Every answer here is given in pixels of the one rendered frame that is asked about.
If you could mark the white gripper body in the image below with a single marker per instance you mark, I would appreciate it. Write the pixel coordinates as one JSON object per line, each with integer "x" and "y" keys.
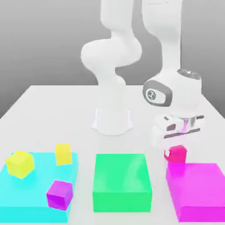
{"x": 158, "y": 138}

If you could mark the small red cube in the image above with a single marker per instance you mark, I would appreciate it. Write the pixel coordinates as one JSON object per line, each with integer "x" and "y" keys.
{"x": 177, "y": 153}

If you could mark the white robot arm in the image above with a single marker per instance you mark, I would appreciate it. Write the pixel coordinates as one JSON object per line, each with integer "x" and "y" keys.
{"x": 112, "y": 58}

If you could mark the small yellow cube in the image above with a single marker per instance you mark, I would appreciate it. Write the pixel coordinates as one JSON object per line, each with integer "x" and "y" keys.
{"x": 20, "y": 164}
{"x": 63, "y": 154}

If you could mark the small purple cube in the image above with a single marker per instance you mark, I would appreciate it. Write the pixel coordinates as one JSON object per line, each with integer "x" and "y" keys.
{"x": 59, "y": 195}

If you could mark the large green box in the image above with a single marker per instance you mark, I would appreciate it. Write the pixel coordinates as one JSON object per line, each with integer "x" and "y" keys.
{"x": 122, "y": 182}

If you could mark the large magenta box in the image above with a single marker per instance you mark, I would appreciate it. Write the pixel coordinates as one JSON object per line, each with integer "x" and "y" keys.
{"x": 198, "y": 189}

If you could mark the large cyan box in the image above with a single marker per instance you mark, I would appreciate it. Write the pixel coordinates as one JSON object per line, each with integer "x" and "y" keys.
{"x": 35, "y": 189}

